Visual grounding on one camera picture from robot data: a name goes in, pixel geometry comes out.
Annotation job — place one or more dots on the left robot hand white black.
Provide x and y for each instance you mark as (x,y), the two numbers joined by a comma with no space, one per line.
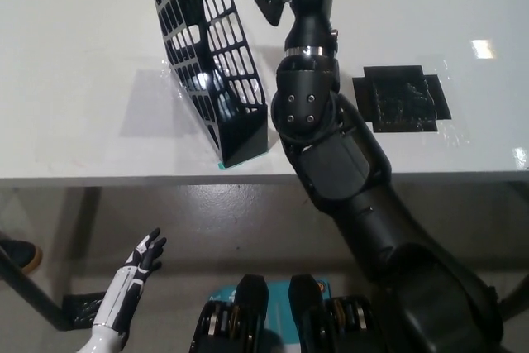
(124,287)

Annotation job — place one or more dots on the black mesh file shelf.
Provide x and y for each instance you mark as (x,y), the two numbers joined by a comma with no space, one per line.
(241,138)

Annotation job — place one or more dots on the black metal table leg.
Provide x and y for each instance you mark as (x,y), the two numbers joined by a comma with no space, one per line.
(29,287)
(514,295)

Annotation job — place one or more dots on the black shoe tan sole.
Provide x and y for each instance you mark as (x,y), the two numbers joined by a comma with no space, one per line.
(20,251)

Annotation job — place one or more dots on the teal tape piece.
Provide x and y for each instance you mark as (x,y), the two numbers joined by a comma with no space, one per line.
(221,165)

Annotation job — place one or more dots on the black tape patch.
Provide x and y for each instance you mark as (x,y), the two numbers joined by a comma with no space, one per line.
(392,96)

